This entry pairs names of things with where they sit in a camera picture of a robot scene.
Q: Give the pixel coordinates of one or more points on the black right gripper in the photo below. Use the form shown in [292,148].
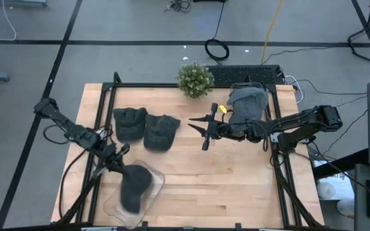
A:
[223,131]

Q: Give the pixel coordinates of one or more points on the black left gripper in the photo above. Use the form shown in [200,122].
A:
[112,157]

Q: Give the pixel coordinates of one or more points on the black baseball cap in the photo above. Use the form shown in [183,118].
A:
[161,133]
[135,189]
[130,125]

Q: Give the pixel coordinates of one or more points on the clear plastic bin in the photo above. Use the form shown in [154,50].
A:
[246,84]
[156,183]

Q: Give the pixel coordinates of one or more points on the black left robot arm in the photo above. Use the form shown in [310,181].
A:
[75,131]

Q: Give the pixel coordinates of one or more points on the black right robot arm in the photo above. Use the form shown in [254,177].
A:
[294,123]

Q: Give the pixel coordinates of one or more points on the small potted green plant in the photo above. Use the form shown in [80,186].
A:
[194,80]

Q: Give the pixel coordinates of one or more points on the black keyboard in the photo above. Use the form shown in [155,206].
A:
[243,74]

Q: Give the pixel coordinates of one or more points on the white paper roll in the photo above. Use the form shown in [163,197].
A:
[325,191]

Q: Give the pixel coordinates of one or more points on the black desk beam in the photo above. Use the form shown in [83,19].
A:
[339,165]

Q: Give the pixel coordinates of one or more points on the white round container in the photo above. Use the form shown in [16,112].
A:
[345,207]

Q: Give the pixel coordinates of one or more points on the black metal table frame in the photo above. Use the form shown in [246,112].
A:
[159,85]

